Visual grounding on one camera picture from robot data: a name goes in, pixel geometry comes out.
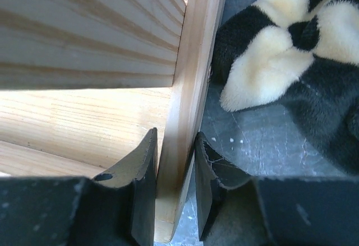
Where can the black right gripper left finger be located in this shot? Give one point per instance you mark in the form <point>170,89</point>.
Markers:
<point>116,207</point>

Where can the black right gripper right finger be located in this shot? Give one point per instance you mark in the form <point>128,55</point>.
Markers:
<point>236,208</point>

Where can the wooden clothes rack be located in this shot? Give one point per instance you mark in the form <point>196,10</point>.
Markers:
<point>83,81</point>

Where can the black cream fleece garment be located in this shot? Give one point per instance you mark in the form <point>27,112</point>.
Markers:
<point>302,54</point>

